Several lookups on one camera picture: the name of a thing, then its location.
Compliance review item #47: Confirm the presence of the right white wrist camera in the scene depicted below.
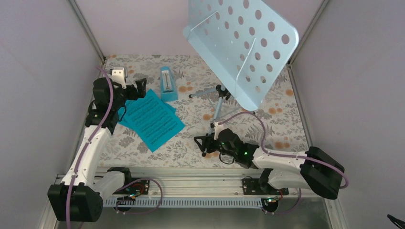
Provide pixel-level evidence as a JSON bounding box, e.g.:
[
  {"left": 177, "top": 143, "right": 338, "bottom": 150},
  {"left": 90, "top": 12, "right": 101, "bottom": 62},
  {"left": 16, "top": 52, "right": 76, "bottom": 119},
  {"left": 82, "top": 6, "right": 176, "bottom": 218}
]
[{"left": 211, "top": 122, "right": 225, "bottom": 140}]

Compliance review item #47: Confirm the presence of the light blue music stand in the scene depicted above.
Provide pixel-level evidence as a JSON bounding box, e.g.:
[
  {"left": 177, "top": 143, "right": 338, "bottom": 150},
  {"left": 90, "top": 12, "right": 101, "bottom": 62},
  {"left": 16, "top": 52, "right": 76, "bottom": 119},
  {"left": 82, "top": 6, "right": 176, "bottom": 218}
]
[{"left": 183, "top": 0, "right": 299, "bottom": 111}]

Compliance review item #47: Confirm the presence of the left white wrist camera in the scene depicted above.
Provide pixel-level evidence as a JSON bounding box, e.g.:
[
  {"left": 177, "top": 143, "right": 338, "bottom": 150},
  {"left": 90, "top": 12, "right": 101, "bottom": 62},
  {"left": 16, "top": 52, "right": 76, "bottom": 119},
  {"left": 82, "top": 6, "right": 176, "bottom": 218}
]
[{"left": 110, "top": 66, "right": 128, "bottom": 89}]

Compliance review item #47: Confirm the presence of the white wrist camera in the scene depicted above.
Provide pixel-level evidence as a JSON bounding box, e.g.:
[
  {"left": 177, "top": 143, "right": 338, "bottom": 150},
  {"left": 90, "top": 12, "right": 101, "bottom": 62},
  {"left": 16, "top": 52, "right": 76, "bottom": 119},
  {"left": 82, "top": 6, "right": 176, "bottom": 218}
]
[
  {"left": 211, "top": 122, "right": 225, "bottom": 140},
  {"left": 110, "top": 66, "right": 128, "bottom": 89}
]

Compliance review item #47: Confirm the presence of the aluminium frame post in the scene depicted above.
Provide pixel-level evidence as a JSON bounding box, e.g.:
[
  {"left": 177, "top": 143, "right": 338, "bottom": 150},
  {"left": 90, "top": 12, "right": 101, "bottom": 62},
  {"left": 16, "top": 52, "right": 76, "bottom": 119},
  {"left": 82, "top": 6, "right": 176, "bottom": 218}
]
[
  {"left": 288, "top": 0, "right": 329, "bottom": 65},
  {"left": 67, "top": 0, "right": 106, "bottom": 63}
]

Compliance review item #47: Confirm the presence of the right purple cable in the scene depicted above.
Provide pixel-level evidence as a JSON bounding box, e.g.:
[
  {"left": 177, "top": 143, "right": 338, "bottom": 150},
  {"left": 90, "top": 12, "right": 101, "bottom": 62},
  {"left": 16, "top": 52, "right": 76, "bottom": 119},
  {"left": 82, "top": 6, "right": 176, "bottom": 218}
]
[{"left": 215, "top": 110, "right": 350, "bottom": 217}]

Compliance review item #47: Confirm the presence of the floral patterned table mat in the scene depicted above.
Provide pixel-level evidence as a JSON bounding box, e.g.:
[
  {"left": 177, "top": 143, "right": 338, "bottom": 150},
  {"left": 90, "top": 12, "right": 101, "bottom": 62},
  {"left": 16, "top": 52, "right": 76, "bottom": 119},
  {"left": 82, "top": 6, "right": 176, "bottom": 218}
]
[{"left": 98, "top": 54, "right": 309, "bottom": 168}]

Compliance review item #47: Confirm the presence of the right aluminium frame post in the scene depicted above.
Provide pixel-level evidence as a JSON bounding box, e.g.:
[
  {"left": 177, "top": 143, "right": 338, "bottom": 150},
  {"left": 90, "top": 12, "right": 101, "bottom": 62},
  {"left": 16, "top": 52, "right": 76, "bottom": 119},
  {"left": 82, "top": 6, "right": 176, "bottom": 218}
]
[{"left": 288, "top": 0, "right": 329, "bottom": 65}]

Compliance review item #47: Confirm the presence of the purple cable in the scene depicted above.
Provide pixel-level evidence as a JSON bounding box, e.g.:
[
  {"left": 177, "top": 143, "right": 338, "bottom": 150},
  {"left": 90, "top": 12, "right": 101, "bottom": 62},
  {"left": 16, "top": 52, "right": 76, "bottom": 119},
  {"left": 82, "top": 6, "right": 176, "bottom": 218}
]
[
  {"left": 215, "top": 110, "right": 350, "bottom": 217},
  {"left": 65, "top": 65, "right": 164, "bottom": 229}
]

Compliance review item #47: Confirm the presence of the aluminium mounting rail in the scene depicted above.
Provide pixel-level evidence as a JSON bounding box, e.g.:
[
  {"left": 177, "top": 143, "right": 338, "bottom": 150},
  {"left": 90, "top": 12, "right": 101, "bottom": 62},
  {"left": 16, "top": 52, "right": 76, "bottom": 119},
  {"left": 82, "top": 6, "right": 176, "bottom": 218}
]
[{"left": 50, "top": 172, "right": 338, "bottom": 199}]

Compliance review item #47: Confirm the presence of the blue sheet music paper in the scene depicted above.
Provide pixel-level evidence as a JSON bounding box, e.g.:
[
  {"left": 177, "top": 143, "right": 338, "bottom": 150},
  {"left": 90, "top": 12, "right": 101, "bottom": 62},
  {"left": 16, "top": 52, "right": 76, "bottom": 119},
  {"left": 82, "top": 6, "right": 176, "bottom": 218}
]
[
  {"left": 118, "top": 89, "right": 185, "bottom": 152},
  {"left": 118, "top": 97, "right": 176, "bottom": 131}
]

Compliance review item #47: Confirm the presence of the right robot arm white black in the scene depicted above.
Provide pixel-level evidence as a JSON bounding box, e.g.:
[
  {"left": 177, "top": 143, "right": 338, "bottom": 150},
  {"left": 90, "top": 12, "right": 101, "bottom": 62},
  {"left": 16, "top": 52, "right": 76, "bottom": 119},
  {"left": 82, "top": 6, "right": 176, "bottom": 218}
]
[{"left": 194, "top": 128, "right": 344, "bottom": 200}]

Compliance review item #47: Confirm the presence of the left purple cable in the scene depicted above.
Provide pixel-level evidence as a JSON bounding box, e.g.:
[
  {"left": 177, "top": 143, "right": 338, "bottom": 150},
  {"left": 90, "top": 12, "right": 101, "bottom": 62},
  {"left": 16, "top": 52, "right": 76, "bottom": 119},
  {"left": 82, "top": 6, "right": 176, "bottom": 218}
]
[{"left": 65, "top": 65, "right": 164, "bottom": 229}]

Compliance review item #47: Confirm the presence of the left aluminium frame post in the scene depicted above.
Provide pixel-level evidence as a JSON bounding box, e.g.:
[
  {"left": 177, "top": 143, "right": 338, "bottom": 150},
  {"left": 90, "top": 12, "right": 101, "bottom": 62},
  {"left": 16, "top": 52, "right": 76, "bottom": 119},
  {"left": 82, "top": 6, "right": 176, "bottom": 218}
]
[{"left": 67, "top": 0, "right": 106, "bottom": 63}]

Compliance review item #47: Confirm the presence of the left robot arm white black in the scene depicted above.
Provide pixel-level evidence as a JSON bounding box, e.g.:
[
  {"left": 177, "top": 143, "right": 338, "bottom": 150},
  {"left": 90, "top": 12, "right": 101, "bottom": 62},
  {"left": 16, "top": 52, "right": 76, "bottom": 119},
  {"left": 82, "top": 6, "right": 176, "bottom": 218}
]
[{"left": 47, "top": 78, "right": 147, "bottom": 223}]

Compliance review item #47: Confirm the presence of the blue metronome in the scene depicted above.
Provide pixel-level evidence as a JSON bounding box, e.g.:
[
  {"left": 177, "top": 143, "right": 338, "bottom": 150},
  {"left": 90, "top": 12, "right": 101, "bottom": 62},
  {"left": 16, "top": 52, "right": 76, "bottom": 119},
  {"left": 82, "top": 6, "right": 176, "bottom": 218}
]
[{"left": 160, "top": 66, "right": 178, "bottom": 102}]

